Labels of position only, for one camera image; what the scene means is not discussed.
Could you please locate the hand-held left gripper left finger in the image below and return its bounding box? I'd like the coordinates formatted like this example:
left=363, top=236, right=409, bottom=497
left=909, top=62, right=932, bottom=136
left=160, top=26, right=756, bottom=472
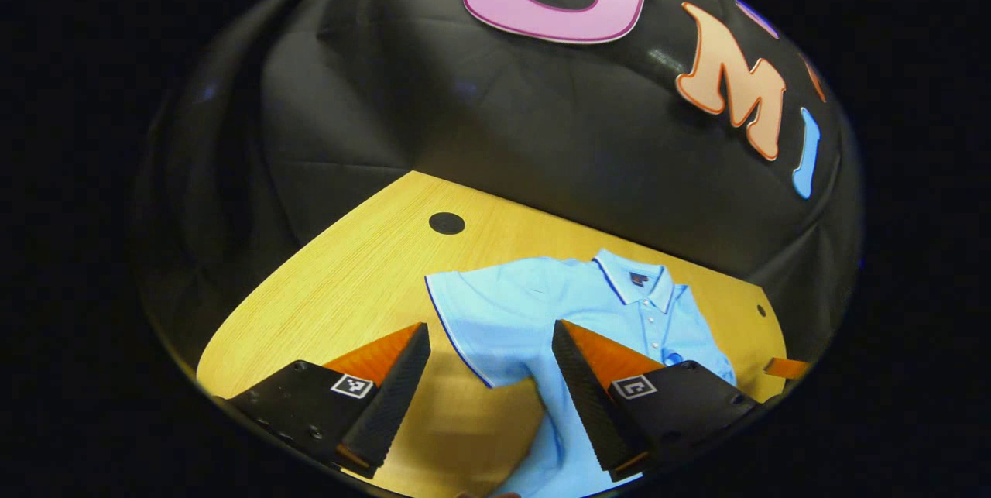
left=221, top=321, right=433, bottom=481

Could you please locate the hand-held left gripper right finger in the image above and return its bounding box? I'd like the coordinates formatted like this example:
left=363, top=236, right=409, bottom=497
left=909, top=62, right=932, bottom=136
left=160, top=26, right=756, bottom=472
left=551, top=319, right=761, bottom=483

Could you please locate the light blue T-shirt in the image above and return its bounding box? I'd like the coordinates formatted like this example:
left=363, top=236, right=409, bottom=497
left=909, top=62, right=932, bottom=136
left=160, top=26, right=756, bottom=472
left=424, top=248, right=738, bottom=498

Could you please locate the black backdrop cloth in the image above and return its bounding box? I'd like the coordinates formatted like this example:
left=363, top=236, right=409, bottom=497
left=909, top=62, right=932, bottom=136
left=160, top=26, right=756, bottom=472
left=132, top=0, right=864, bottom=375

